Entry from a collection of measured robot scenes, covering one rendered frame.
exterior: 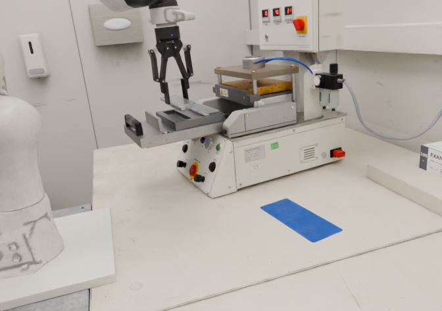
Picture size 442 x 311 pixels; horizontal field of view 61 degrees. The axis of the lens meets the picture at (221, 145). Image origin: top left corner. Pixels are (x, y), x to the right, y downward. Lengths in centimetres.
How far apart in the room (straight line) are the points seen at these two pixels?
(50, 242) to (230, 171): 53
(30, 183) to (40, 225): 10
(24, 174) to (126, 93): 183
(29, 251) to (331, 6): 109
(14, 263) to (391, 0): 148
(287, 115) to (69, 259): 75
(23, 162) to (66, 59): 181
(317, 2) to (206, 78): 162
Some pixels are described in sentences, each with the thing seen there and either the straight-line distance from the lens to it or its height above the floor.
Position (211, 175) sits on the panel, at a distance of 119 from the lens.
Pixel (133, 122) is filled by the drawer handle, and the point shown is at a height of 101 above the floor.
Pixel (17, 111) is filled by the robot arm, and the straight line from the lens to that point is 84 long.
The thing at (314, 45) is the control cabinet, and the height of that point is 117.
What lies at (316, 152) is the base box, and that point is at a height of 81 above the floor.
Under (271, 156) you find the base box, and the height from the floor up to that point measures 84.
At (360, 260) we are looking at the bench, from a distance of 91.
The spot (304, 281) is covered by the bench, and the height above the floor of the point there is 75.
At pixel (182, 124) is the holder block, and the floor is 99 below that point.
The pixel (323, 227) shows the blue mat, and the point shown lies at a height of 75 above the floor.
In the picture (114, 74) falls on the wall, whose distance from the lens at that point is 267.
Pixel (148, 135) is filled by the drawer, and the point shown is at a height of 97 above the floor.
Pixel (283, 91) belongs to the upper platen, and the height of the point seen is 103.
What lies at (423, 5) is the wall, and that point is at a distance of 153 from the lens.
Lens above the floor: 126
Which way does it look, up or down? 18 degrees down
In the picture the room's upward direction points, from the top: 5 degrees counter-clockwise
